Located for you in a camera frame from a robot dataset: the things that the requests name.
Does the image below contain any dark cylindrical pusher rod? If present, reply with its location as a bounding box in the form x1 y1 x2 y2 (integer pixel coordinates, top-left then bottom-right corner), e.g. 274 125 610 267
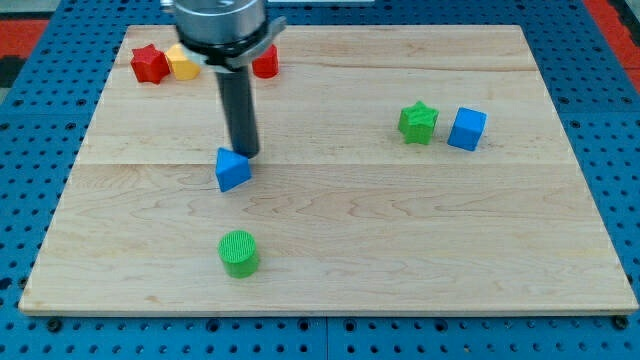
216 67 260 158

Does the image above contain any blue triangle block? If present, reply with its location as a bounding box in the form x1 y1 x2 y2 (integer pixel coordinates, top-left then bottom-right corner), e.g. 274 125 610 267
215 148 252 192

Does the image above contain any red cylinder block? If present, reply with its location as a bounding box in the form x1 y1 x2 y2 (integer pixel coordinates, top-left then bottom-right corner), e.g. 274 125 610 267
252 45 279 79

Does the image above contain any yellow pentagon block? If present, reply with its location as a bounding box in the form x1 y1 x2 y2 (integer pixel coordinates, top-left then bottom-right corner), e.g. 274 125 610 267
165 43 200 81

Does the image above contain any red star block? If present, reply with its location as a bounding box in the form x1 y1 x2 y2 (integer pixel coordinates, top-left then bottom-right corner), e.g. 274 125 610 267
130 44 170 84

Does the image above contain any green cylinder block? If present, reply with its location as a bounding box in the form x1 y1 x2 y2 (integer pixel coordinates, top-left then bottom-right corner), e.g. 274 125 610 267
218 230 260 278

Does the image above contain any wooden board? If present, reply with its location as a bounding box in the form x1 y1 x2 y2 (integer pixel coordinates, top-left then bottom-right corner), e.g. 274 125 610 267
19 25 638 317

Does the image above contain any green star block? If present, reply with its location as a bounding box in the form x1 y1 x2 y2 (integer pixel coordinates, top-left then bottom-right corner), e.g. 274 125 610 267
398 101 439 145

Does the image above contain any blue cube block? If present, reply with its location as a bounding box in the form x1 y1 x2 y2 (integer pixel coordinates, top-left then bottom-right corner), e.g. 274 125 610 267
447 107 487 151

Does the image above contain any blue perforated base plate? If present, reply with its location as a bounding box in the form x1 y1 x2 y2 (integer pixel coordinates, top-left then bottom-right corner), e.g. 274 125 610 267
1 1 639 359

